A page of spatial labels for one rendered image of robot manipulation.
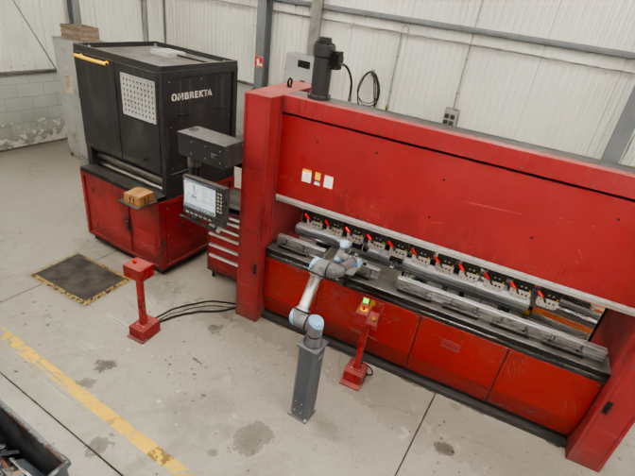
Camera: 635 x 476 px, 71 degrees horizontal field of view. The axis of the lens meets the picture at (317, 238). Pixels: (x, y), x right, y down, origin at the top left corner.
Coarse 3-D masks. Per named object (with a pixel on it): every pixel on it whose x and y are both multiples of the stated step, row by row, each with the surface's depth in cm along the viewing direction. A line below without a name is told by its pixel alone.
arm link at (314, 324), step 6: (306, 318) 323; (312, 318) 321; (318, 318) 323; (306, 324) 321; (312, 324) 318; (318, 324) 318; (306, 330) 323; (312, 330) 320; (318, 330) 319; (312, 336) 322; (318, 336) 323
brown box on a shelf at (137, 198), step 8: (128, 192) 441; (136, 192) 442; (144, 192) 444; (152, 192) 448; (120, 200) 446; (128, 200) 440; (136, 200) 436; (144, 200) 440; (152, 200) 452; (136, 208) 436
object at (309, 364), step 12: (300, 348) 330; (324, 348) 335; (300, 360) 335; (312, 360) 328; (300, 372) 340; (312, 372) 335; (300, 384) 345; (312, 384) 342; (300, 396) 350; (312, 396) 351; (300, 408) 355; (312, 408) 363; (300, 420) 361
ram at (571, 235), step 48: (288, 144) 382; (336, 144) 362; (384, 144) 345; (288, 192) 402; (336, 192) 380; (384, 192) 361; (432, 192) 343; (480, 192) 327; (528, 192) 313; (576, 192) 299; (432, 240) 359; (480, 240) 342; (528, 240) 326; (576, 240) 311; (624, 240) 298; (576, 288) 325; (624, 288) 310
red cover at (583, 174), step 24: (288, 96) 362; (336, 120) 352; (360, 120) 344; (384, 120) 336; (432, 144) 327; (456, 144) 319; (480, 144) 312; (504, 144) 310; (528, 168) 305; (552, 168) 299; (576, 168) 292; (600, 168) 288; (624, 192) 286
